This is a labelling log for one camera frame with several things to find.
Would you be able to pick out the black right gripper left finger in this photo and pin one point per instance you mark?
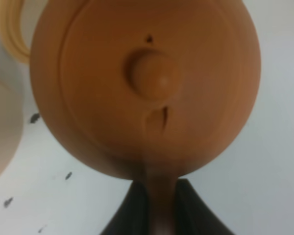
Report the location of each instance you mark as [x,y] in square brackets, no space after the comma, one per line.
[134,214]

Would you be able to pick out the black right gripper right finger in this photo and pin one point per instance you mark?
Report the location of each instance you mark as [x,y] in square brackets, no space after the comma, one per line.
[192,216]

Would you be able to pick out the brown clay teapot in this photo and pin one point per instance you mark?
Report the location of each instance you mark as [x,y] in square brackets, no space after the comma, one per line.
[146,90]

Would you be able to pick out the white teacup front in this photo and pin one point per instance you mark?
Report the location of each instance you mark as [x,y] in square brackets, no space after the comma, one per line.
[11,124]

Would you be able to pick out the orange coaster front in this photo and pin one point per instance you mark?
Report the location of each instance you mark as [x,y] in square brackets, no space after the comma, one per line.
[10,30]

